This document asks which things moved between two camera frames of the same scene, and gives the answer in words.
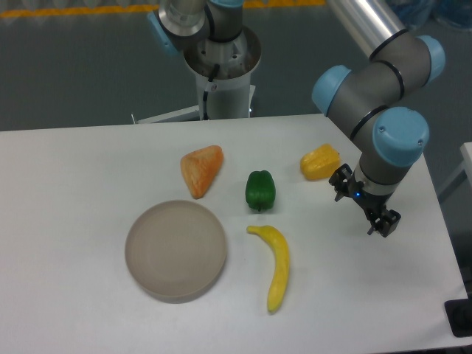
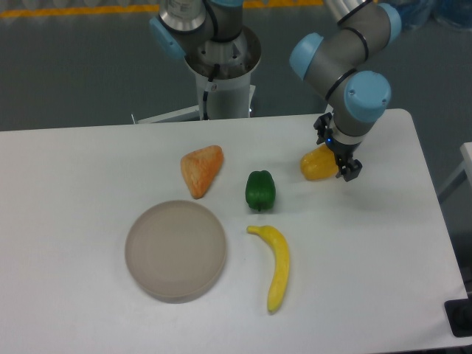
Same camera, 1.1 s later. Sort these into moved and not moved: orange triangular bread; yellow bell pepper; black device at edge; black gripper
Moved: black gripper
Not moved: yellow bell pepper; orange triangular bread; black device at edge
